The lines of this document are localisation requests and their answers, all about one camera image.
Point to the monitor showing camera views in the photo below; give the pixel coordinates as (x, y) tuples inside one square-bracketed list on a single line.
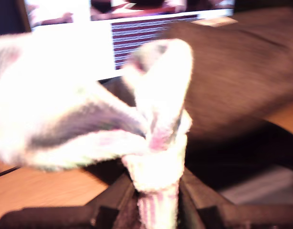
[(77, 35)]

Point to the white sock pair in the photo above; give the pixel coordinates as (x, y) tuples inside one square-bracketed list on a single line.
[(65, 95)]

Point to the grey fabric backpack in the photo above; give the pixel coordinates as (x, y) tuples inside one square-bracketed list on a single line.
[(232, 83)]

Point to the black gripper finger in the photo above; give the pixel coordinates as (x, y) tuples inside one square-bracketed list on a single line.
[(115, 207), (199, 210)]

